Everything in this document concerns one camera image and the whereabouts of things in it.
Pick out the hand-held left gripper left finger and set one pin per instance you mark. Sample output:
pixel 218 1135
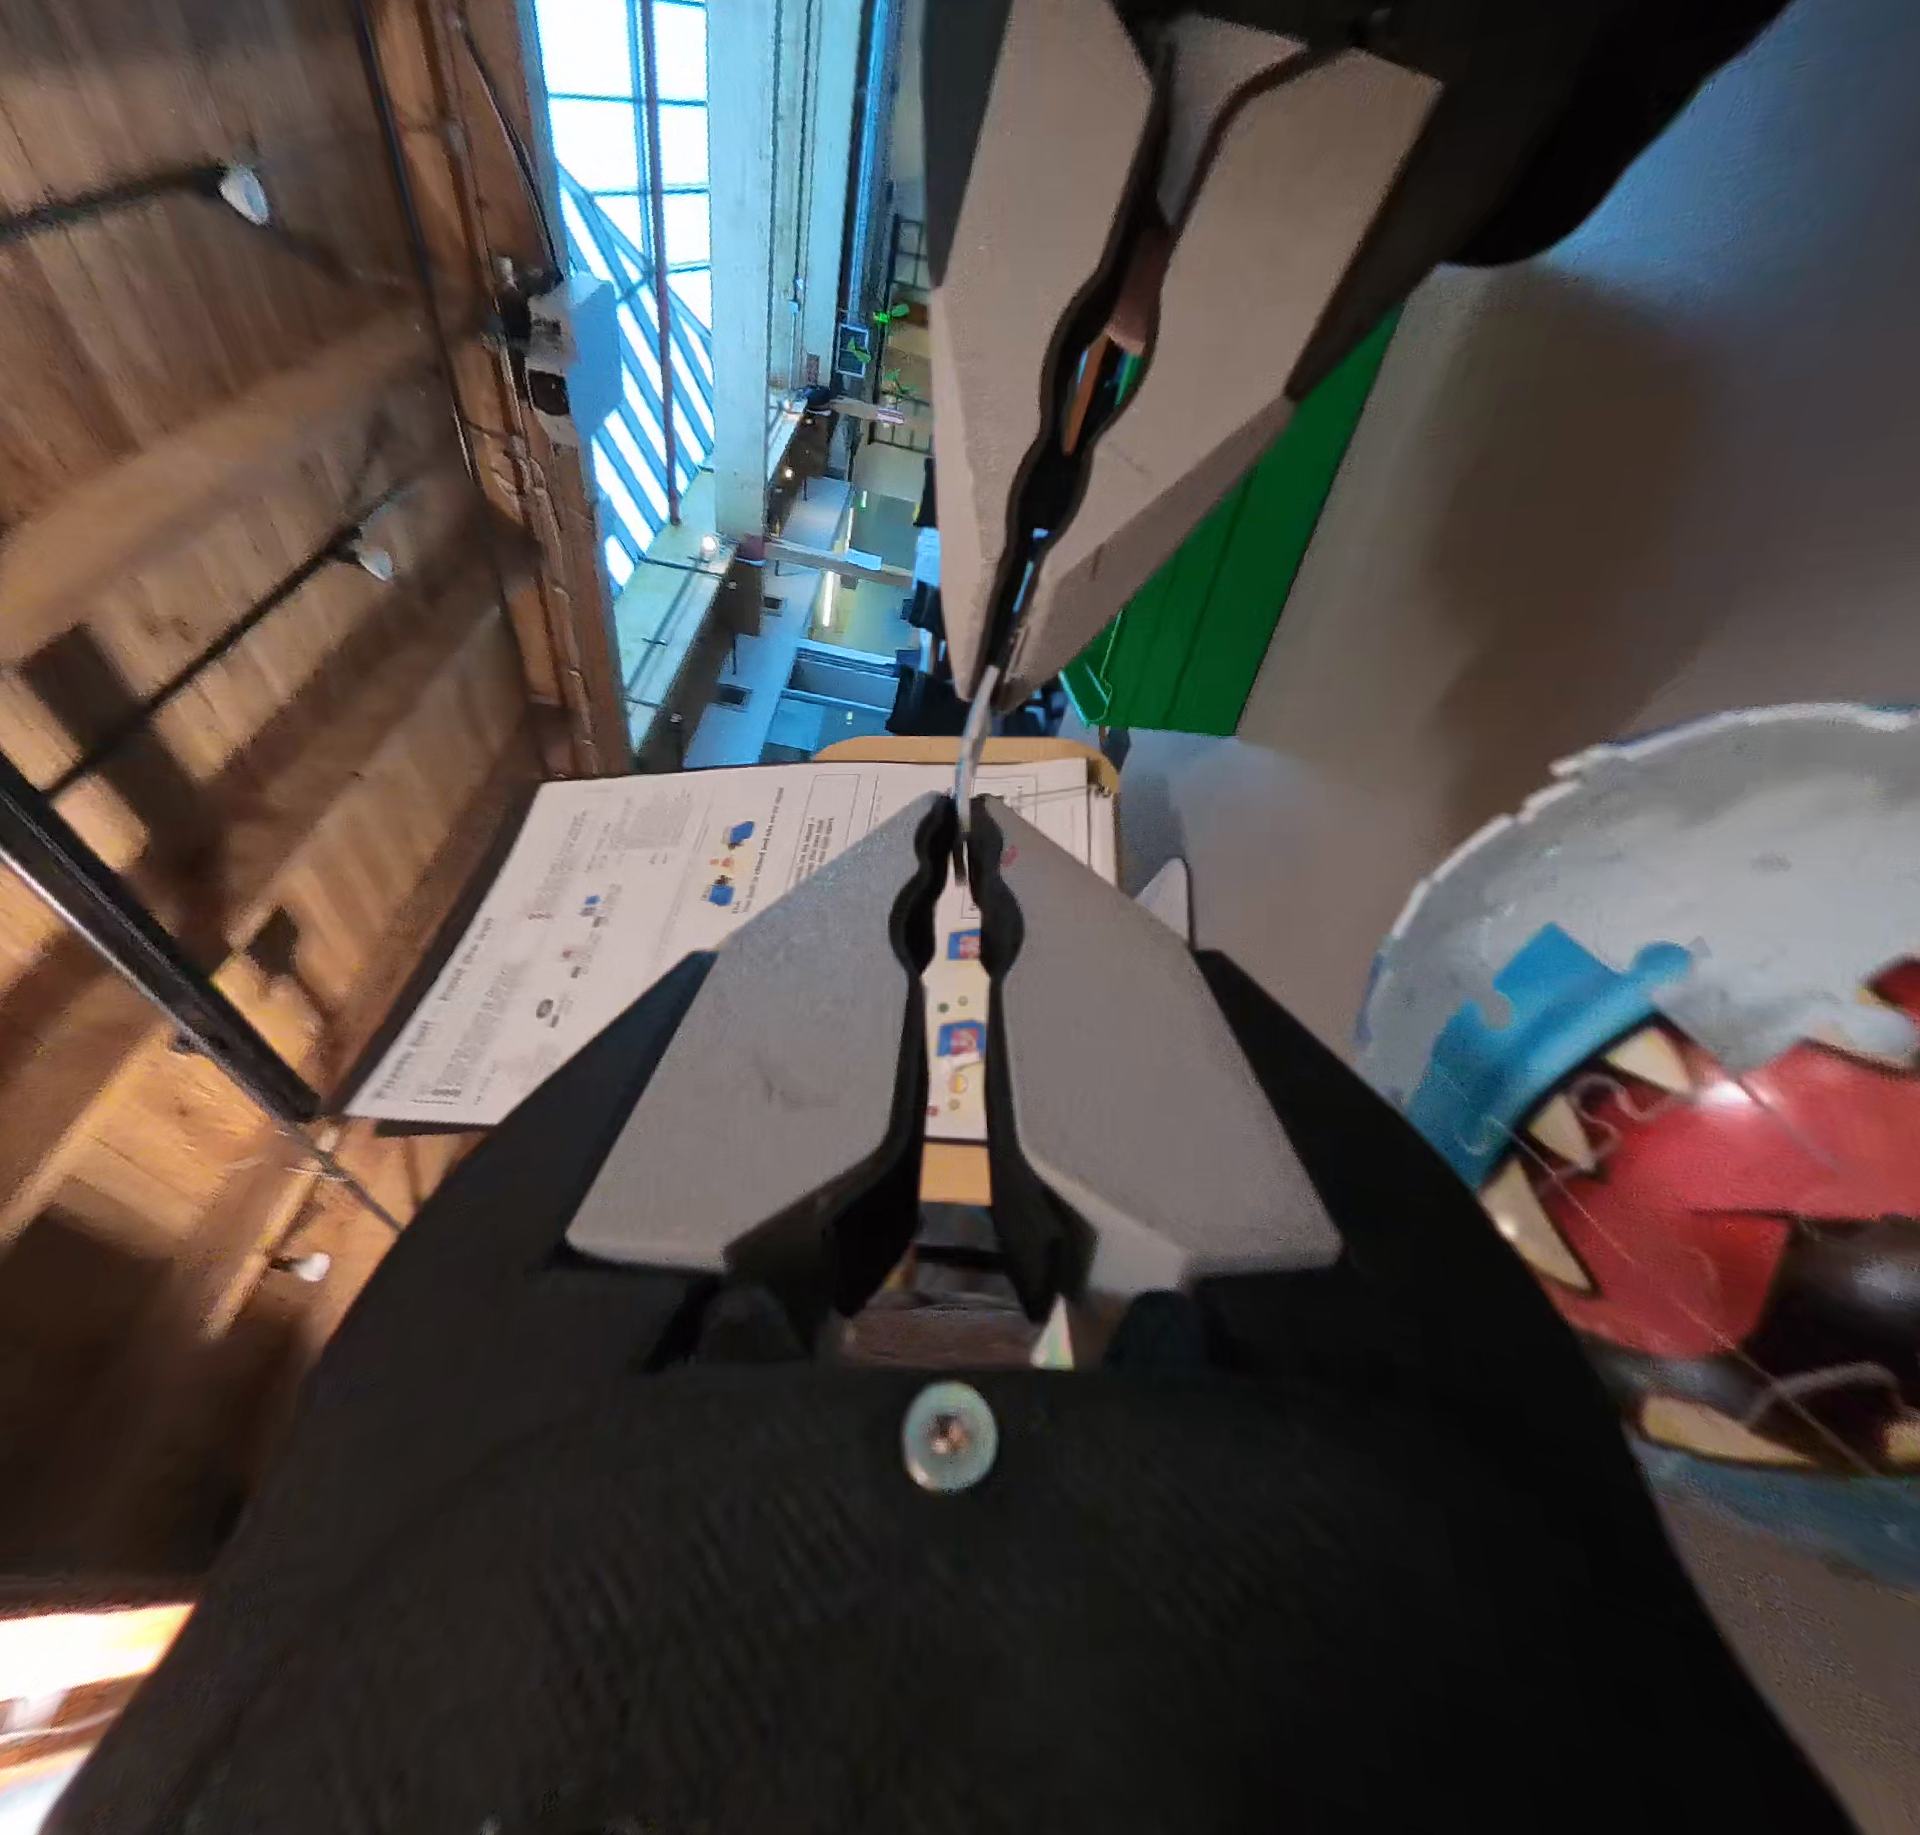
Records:
pixel 752 1098

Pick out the blue puzzle ball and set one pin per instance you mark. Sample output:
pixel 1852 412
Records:
pixel 1681 1115

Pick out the white wall box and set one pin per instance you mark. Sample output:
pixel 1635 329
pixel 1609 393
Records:
pixel 578 351

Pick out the black ceiling pipe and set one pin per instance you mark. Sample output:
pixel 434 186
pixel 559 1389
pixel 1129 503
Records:
pixel 150 936

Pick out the white puzzle piece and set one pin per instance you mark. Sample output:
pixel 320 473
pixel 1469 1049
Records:
pixel 970 753

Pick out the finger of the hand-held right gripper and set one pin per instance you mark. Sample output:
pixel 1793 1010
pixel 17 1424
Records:
pixel 1277 246
pixel 1022 246

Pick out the ceiling spotlight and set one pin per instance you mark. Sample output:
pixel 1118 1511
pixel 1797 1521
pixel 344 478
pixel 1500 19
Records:
pixel 309 1268
pixel 374 561
pixel 245 194

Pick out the green plastic crate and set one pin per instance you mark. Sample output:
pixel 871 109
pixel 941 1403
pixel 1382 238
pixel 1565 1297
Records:
pixel 1200 621

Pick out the printed instruction sheet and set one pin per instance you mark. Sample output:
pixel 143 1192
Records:
pixel 630 907

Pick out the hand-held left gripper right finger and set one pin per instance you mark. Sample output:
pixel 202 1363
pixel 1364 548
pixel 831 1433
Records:
pixel 1155 1098

